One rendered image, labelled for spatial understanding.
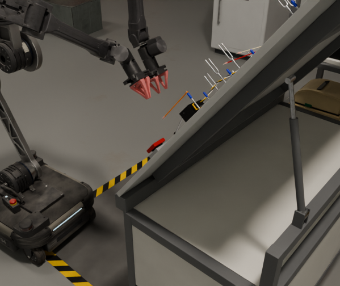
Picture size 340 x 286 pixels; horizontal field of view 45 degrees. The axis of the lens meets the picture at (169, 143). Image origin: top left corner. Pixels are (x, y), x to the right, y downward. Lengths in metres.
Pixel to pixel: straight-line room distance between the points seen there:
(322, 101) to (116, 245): 1.43
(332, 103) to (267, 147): 0.59
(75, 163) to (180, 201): 1.73
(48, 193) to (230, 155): 1.18
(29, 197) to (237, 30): 3.21
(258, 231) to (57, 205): 1.34
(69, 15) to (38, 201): 3.54
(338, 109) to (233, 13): 2.74
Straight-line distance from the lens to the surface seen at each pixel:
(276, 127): 2.08
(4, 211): 2.52
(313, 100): 2.41
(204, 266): 1.37
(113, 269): 2.40
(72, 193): 2.53
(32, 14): 1.32
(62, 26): 1.40
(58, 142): 3.47
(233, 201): 1.59
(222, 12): 4.95
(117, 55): 1.52
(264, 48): 0.88
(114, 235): 2.57
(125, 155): 3.21
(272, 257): 1.15
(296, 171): 1.15
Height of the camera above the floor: 1.84
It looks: 33 degrees down
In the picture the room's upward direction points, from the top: straight up
